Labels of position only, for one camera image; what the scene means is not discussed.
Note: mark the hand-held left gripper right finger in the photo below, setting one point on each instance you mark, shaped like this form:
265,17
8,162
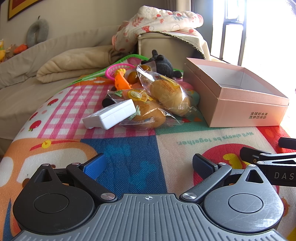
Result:
203,165

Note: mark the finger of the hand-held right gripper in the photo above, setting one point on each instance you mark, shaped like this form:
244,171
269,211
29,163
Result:
288,142
251,154

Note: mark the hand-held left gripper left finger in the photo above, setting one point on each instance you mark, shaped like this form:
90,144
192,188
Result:
95,165

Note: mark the pink toy strainer basket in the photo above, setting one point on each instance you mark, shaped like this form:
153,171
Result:
110,72

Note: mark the pink cardboard box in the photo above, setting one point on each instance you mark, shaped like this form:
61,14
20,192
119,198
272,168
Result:
242,111

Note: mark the colourful printed play mat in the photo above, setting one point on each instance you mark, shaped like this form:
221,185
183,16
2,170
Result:
138,148

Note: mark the white plastic case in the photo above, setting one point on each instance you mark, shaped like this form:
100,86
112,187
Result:
108,115

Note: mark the bread bun in clear packet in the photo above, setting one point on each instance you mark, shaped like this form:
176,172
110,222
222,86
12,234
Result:
148,111
168,92

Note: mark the orange plastic toy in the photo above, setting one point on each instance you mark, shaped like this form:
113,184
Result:
121,82

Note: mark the brown toy fruit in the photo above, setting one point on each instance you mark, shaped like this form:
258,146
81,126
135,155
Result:
132,77
146,68

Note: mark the beige sofa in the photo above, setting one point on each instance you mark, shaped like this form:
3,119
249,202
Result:
23,95

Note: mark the folded beige blanket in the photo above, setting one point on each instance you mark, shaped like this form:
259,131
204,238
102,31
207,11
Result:
69,64

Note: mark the black plush toy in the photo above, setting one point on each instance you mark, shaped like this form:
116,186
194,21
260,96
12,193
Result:
164,64

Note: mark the beige cloth with dark edge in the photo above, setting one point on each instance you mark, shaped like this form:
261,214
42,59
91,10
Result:
196,39

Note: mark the long beige sofa cushion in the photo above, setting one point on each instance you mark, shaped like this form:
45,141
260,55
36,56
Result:
34,53

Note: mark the orange plush toy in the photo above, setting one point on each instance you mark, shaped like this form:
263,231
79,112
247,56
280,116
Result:
20,48

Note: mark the brown plush toy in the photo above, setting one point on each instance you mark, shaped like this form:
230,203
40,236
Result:
10,52

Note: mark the grey neck pillow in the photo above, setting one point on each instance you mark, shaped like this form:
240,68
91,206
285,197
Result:
31,34

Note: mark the yellow plush toy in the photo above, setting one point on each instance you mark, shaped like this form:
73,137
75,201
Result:
1,51

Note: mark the white floral quilt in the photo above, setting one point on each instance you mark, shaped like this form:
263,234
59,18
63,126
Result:
157,20

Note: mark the beige curtain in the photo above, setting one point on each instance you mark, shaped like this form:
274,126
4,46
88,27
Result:
183,5

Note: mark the dark window frame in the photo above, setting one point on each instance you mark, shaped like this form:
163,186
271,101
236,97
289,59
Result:
222,34

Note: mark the framed wall picture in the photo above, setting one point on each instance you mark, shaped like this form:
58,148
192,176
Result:
13,11

